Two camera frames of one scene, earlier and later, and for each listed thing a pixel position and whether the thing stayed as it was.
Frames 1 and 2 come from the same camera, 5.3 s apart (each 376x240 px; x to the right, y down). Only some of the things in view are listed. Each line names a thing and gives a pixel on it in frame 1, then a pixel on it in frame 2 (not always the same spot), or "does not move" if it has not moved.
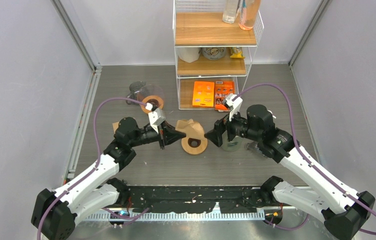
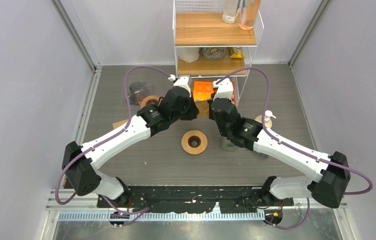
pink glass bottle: x=249 y=12 does not move
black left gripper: x=167 y=132 → x=193 y=110
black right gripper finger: x=216 y=134 → x=211 y=115
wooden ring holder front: x=158 y=99 does not move
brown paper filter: x=192 y=129 → x=203 y=106
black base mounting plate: x=190 y=199 does not move
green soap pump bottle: x=238 y=143 does not move
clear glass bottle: x=231 y=8 does not move
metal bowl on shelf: x=214 y=53 does not move
